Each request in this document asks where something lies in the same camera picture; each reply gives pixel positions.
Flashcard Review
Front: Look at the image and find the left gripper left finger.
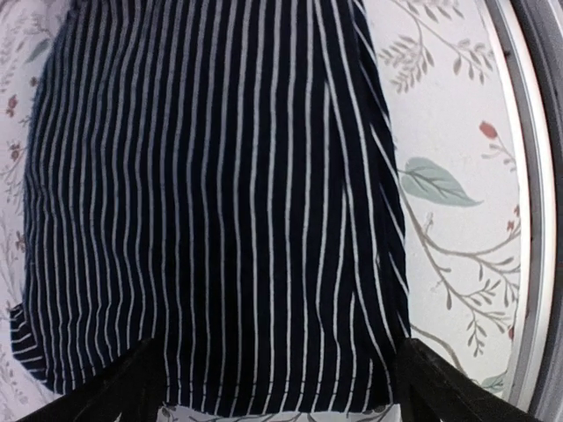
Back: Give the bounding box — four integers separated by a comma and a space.
22, 339, 165, 422

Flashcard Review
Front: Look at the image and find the front aluminium rail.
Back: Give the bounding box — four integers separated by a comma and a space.
479, 1, 562, 421

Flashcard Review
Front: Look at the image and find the navy striped underwear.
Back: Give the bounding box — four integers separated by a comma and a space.
11, 1, 410, 417

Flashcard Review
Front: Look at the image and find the floral tablecloth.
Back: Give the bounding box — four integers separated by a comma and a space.
1, 1, 530, 421

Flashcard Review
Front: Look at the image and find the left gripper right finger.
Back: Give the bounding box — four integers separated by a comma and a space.
395, 338, 537, 422

